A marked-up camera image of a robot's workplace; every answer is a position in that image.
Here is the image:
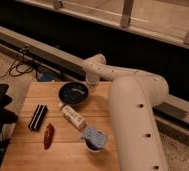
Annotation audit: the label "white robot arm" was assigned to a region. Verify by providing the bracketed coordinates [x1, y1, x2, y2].
[82, 54, 170, 171]

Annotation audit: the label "dark ceramic bowl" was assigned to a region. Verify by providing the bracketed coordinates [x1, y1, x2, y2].
[58, 82, 89, 106]

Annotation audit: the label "blue object on floor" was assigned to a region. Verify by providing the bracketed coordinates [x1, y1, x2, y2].
[38, 74, 54, 82]

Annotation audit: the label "cup with blue cloth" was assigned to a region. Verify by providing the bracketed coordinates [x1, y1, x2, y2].
[82, 127, 108, 153]

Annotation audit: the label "metal floor rail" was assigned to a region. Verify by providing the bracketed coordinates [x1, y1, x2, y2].
[0, 26, 189, 131]

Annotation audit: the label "white tube bottle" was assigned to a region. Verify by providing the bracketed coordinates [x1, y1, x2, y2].
[59, 102, 86, 130]

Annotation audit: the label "black rectangular box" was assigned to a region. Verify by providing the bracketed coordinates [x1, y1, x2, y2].
[28, 105, 48, 131]

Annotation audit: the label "black floor cables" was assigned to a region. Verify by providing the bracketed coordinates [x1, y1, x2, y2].
[0, 46, 52, 84]

